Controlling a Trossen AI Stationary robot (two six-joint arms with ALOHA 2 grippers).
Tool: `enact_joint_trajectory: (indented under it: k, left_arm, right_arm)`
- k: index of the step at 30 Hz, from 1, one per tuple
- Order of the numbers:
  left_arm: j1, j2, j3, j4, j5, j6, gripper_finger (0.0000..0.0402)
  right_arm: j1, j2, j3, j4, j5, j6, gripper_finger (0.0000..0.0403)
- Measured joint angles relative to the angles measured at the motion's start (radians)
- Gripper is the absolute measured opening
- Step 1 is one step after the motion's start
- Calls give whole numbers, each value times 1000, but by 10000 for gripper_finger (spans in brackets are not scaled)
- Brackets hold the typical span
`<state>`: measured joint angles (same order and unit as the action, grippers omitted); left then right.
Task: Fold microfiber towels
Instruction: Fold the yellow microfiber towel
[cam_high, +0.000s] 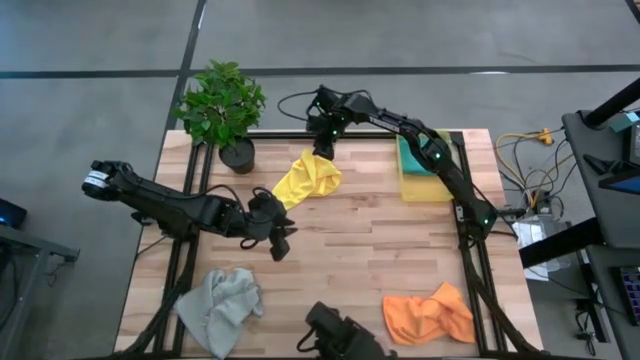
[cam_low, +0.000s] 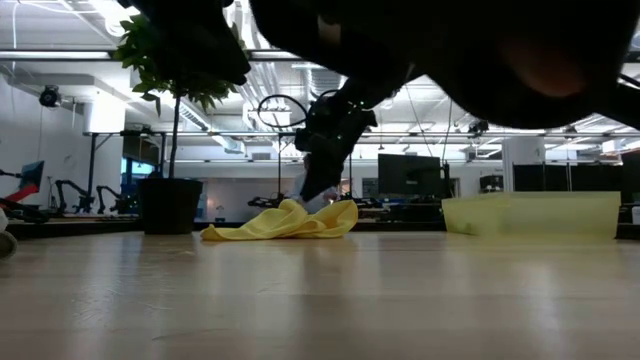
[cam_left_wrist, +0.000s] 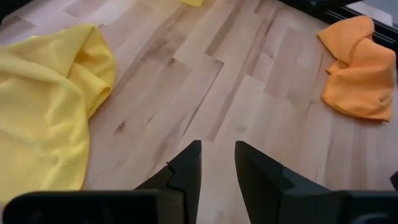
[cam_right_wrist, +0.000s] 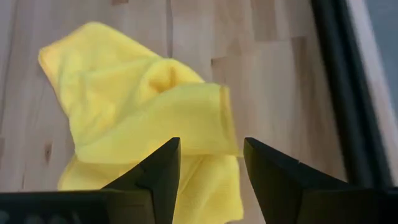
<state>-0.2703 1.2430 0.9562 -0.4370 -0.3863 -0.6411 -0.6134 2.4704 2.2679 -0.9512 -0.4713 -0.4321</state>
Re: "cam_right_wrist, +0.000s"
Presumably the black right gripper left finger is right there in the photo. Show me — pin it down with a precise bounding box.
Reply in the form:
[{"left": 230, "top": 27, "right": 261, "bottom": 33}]
[{"left": 102, "top": 137, "right": 182, "bottom": 224}]

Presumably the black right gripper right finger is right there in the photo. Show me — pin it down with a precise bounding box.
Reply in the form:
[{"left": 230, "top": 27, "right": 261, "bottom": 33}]
[{"left": 243, "top": 137, "right": 352, "bottom": 224}]

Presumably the yellow microfiber towel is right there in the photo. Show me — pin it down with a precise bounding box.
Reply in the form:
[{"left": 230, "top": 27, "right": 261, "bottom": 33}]
[{"left": 37, "top": 21, "right": 244, "bottom": 224}]

